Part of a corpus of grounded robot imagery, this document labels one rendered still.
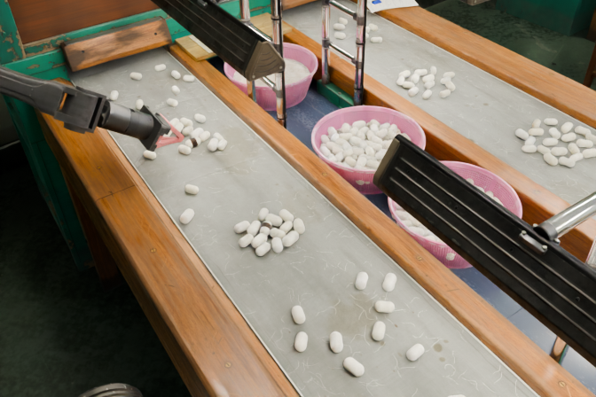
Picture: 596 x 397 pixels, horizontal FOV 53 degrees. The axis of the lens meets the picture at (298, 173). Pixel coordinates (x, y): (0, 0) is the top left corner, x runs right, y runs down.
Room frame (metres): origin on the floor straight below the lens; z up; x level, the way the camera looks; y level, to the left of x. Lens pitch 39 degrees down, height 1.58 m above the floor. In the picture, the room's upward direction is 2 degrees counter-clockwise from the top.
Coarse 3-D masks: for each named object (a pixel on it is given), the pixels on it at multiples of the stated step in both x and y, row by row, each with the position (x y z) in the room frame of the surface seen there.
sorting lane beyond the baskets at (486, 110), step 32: (320, 32) 1.77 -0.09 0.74; (352, 32) 1.76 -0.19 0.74; (384, 32) 1.76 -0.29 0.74; (352, 64) 1.55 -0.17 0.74; (384, 64) 1.55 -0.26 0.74; (416, 64) 1.54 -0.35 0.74; (448, 64) 1.53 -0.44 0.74; (416, 96) 1.37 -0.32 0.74; (448, 96) 1.36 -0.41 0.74; (480, 96) 1.36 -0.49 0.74; (512, 96) 1.35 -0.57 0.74; (480, 128) 1.20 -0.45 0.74; (512, 128) 1.20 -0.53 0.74; (544, 128) 1.19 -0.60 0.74; (512, 160) 1.07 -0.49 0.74; (544, 160) 1.07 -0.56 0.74; (576, 192) 0.96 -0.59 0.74
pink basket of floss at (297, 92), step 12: (288, 48) 1.64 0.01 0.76; (300, 48) 1.62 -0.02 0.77; (300, 60) 1.60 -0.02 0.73; (312, 60) 1.55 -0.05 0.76; (228, 72) 1.51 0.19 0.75; (312, 72) 1.46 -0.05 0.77; (240, 84) 1.42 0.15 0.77; (288, 84) 1.40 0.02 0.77; (300, 84) 1.42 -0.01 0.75; (264, 96) 1.40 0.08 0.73; (288, 96) 1.42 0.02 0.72; (300, 96) 1.45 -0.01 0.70; (264, 108) 1.42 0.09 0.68; (276, 108) 1.42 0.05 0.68
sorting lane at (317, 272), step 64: (128, 64) 1.60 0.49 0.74; (256, 192) 0.99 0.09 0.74; (256, 256) 0.80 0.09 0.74; (320, 256) 0.80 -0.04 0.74; (384, 256) 0.79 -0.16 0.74; (256, 320) 0.65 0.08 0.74; (320, 320) 0.65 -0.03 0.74; (384, 320) 0.64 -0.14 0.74; (448, 320) 0.64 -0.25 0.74; (320, 384) 0.52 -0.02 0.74; (384, 384) 0.52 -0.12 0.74; (448, 384) 0.52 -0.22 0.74; (512, 384) 0.51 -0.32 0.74
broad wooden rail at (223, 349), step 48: (96, 144) 1.16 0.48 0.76; (96, 192) 0.98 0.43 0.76; (144, 192) 0.98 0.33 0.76; (144, 240) 0.83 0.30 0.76; (144, 288) 0.73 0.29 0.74; (192, 288) 0.71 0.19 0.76; (192, 336) 0.60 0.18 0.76; (240, 336) 0.60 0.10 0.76; (192, 384) 0.58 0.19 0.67; (240, 384) 0.51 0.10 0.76; (288, 384) 0.52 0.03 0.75
